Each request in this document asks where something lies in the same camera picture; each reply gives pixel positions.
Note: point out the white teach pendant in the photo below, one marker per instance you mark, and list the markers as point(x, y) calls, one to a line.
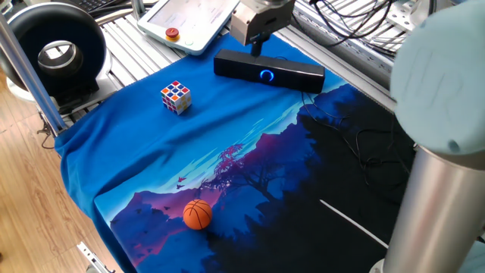
point(182, 19)

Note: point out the silver Schunk gripper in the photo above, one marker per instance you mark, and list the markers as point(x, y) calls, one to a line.
point(261, 19)

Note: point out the metal bracket rail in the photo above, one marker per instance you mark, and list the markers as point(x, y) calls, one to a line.
point(89, 256)

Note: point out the blue-lit speaker volume knob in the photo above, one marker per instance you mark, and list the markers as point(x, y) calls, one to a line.
point(266, 75)

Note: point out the aluminium frame post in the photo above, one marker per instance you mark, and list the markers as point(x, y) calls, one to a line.
point(30, 79)

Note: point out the thin white strip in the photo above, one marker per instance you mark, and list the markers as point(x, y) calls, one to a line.
point(354, 224)

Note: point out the Rubik's cube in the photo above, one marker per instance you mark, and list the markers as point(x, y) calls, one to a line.
point(176, 97)

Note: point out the orange mini basketball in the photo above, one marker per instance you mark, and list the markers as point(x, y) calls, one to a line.
point(198, 214)

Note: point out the black keyboard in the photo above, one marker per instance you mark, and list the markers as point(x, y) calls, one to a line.
point(91, 4)

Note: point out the red emergency stop button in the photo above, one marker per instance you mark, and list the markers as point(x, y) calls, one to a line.
point(172, 33)

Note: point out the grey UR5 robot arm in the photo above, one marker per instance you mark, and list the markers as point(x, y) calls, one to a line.
point(435, 76)

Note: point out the silver metal post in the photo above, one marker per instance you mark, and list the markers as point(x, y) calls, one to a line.
point(138, 7)

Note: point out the blue landscape printed cloth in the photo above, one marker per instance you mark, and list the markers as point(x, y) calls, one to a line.
point(151, 132)

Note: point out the black speaker bar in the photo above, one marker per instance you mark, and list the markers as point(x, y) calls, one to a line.
point(295, 77)

